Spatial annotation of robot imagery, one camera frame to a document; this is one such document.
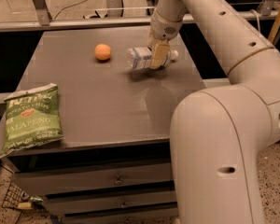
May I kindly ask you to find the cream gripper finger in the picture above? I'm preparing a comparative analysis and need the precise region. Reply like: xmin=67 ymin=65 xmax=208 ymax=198
xmin=150 ymin=41 xmax=170 ymax=69
xmin=147 ymin=32 xmax=155 ymax=48

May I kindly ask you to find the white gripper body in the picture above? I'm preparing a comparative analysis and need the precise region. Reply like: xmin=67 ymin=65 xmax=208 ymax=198
xmin=149 ymin=8 xmax=183 ymax=40

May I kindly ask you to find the blue plastic water bottle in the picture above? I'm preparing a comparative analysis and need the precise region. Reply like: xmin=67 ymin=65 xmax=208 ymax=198
xmin=126 ymin=47 xmax=179 ymax=70

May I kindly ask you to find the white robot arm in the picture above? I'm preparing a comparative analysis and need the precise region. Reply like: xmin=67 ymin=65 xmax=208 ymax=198
xmin=148 ymin=0 xmax=280 ymax=224

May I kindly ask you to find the green jalapeno chip bag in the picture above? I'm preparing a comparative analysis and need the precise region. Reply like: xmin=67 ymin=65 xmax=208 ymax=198
xmin=0 ymin=83 xmax=63 ymax=158

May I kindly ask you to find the orange fruit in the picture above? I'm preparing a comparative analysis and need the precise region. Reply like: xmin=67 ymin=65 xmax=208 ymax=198
xmin=94 ymin=44 xmax=111 ymax=61

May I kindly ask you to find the grey metal railing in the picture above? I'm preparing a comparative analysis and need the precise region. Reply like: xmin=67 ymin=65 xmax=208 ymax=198
xmin=0 ymin=0 xmax=280 ymax=34

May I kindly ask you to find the top grey drawer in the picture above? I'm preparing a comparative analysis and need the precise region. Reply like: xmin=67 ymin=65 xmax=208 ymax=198
xmin=13 ymin=162 xmax=173 ymax=196

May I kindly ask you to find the grey drawer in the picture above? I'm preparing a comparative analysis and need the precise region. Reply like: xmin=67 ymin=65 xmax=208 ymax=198
xmin=44 ymin=189 xmax=176 ymax=216
xmin=13 ymin=162 xmax=173 ymax=196
xmin=63 ymin=206 xmax=178 ymax=224

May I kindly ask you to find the grey drawer cabinet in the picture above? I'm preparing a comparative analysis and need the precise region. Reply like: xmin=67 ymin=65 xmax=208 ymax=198
xmin=6 ymin=26 xmax=204 ymax=218

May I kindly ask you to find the middle grey drawer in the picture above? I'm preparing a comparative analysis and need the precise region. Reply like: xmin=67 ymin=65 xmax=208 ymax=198
xmin=44 ymin=189 xmax=176 ymax=216

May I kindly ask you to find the bottom grey drawer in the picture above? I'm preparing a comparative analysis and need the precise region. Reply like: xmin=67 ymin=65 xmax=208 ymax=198
xmin=63 ymin=206 xmax=178 ymax=224

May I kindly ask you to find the black cable on floor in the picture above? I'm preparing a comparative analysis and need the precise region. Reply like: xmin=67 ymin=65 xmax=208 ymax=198
xmin=53 ymin=0 xmax=106 ymax=21

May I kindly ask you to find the white cable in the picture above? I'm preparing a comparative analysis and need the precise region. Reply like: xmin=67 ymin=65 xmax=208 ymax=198
xmin=249 ymin=8 xmax=261 ymax=35

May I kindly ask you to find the black wire basket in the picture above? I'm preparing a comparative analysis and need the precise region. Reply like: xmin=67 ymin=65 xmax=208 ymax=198
xmin=2 ymin=182 xmax=29 ymax=209

